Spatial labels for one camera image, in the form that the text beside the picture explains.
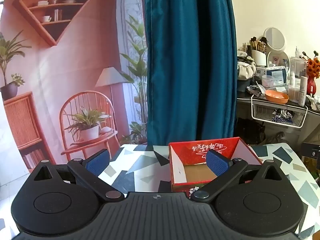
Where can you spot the red vase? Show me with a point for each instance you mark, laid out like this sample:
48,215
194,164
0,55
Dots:
311,86

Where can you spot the red strawberry cardboard box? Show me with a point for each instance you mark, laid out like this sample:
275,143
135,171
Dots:
190,150

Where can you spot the printed wall backdrop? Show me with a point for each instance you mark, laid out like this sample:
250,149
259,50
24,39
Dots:
75,67

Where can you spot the blue tissue packet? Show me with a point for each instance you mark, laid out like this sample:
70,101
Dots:
276,76

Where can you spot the clear acrylic organizer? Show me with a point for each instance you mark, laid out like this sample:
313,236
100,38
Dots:
297,66

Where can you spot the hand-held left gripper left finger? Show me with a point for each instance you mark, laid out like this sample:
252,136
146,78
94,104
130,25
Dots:
97,162

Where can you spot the dark vanity desk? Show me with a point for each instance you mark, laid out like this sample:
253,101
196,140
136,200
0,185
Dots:
243,106

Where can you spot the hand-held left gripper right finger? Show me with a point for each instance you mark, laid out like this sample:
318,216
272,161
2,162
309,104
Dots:
218,162

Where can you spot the orange bowl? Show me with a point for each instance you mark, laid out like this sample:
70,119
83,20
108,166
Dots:
276,97

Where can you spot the teal curtain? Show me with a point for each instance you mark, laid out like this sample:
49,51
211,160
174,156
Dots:
190,62

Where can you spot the orange artificial flowers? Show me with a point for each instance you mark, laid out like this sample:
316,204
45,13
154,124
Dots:
313,67

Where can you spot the round white mirror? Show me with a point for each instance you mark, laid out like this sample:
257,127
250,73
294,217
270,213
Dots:
275,38

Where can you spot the clear plastic jar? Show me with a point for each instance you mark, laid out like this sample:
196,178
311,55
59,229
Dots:
267,81

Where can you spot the white cloth bag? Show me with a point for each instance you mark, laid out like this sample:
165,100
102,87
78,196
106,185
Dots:
246,70

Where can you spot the black box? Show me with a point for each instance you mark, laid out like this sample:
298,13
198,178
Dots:
311,151

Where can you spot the tall white bottle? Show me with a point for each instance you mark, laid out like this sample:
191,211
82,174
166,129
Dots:
302,91

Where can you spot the shiny snack wrappers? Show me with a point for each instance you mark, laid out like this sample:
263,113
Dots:
282,116

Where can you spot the white makeup brush holder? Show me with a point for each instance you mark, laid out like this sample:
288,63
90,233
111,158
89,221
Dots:
258,57

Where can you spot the cotton swab box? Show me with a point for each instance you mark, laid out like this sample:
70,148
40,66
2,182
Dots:
293,93

